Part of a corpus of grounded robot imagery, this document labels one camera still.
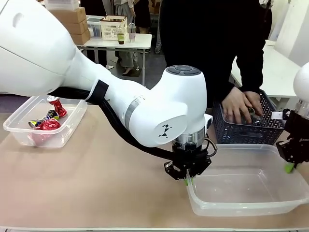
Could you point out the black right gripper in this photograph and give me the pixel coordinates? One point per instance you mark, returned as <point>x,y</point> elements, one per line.
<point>298,140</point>

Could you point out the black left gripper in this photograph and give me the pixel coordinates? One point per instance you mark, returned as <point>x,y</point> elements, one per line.
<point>189,154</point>

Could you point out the clear plastic bottle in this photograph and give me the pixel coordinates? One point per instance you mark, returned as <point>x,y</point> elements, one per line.
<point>262,119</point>

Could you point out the clear plastic bin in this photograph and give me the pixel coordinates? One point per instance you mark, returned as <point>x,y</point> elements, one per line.
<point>241,191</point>
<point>46,135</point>

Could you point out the black plastic lattice basket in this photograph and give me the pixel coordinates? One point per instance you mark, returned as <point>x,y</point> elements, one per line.
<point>241,133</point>

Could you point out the crushed red can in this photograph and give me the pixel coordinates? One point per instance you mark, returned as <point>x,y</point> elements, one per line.
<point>58,107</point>

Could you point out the crushed colourful can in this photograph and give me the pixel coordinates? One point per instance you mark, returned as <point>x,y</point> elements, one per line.
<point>44,119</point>

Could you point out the person's left forearm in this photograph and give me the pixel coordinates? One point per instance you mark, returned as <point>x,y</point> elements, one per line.
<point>253,67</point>

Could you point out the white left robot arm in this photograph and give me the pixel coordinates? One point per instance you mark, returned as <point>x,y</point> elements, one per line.
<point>48,48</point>

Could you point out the white lattice basket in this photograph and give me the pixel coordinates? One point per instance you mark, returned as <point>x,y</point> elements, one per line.
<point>112,29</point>

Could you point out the person's left hand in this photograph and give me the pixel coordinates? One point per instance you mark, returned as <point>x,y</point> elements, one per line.
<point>253,101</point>

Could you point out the person's right hand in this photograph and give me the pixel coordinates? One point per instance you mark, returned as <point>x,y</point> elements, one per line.
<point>233,106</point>

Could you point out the white side table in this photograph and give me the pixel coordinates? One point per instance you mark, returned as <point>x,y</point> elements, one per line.
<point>277,72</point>

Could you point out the bystander in grey trousers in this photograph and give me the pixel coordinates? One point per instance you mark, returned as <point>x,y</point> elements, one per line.
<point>126,58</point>

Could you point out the bystander in grey coat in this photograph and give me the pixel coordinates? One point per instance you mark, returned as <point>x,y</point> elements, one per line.
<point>158,41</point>

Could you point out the person in black sweater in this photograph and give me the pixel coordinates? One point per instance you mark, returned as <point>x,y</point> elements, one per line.
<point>207,36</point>

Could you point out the white folding table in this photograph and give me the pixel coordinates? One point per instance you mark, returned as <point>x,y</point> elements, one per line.
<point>140,41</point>

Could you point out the clear cup with lid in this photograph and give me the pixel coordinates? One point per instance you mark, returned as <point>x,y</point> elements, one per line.
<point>132,33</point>

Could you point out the cup with dark drink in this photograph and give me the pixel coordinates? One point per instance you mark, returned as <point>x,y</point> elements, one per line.
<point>121,38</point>

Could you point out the clear storage container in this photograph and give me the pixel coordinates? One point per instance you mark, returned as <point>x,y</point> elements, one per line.
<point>93,27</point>

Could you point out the bystander in black trousers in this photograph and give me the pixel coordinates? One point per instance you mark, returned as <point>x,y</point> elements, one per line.
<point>94,7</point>

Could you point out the large cardboard box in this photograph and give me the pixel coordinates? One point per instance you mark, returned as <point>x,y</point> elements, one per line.
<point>74,15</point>

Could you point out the clear plastic box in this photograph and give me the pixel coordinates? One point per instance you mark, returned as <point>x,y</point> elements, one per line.
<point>62,4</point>

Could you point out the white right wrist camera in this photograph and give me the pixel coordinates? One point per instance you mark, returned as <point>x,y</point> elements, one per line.
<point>278,115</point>

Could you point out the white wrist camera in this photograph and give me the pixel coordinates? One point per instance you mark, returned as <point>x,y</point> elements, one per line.
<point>208,122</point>
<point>278,115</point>

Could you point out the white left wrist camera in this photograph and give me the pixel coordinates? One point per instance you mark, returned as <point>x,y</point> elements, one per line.
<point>208,122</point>

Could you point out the white wall panel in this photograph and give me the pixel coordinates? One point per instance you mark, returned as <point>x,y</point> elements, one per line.
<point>292,26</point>

